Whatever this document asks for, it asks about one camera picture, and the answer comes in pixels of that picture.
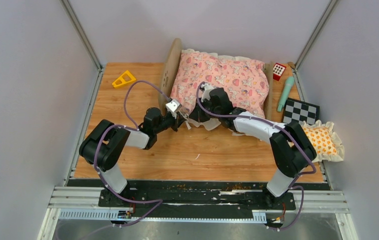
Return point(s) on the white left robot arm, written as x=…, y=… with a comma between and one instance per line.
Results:
x=104, y=145

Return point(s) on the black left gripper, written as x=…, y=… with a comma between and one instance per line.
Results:
x=180, y=119

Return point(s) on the pink unicorn drawstring bag blanket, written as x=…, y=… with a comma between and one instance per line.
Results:
x=242, y=78

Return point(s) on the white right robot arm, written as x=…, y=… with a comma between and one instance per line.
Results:
x=291, y=148

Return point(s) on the wooden striped pet bed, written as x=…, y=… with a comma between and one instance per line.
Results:
x=171, y=66

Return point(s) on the orange duck print pillow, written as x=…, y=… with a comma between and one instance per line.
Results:
x=326, y=142

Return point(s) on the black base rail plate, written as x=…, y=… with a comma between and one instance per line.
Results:
x=197, y=199

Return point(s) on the red white grid block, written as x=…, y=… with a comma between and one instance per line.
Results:
x=278, y=70

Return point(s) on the yellow triangle toy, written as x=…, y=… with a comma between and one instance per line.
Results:
x=124, y=79

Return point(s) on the mint green massager wand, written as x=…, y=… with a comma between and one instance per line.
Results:
x=285, y=93

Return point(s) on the black and silver chessboard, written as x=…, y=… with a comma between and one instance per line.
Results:
x=300, y=111

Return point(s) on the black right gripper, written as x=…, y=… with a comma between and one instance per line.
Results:
x=197, y=113

